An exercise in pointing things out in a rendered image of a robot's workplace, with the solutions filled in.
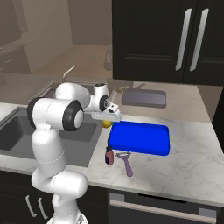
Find silver upper cupboard handle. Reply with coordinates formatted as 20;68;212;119
189;8;210;73
175;8;193;72

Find grey sink basin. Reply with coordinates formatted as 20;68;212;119
0;106;103;168

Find dark upper cupboard door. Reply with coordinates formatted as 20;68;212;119
111;0;189;84
183;0;224;88

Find silver sink faucet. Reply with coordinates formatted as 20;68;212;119
61;65;76;83

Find silver dishwasher handle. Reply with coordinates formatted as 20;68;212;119
108;199;219;224

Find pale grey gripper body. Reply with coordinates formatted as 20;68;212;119
91;110;123;123

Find black dishwasher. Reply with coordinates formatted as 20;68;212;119
107;188;224;224

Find yellow lemon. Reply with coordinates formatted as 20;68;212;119
101;119;114;130

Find dark cupboard door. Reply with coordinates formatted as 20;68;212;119
111;0;189;84
0;170;39;224
35;183;109;224
183;0;224;88

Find silver lower cupboard handle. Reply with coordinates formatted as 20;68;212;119
37;197;49;221
24;194;37;219

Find dark tall cabinet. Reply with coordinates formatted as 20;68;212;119
211;87;224;147

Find purple peeler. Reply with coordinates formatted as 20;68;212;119
115;150;135;178

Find dark lower cupboard door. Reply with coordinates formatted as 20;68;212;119
35;183;109;224
0;170;39;224

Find small brown bottle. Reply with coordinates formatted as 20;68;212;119
104;145;115;165

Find blue tray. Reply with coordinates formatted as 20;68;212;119
107;120;171;158

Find silver cupboard handle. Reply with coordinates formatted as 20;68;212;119
175;8;193;72
189;8;210;73
24;194;37;219
37;197;49;221

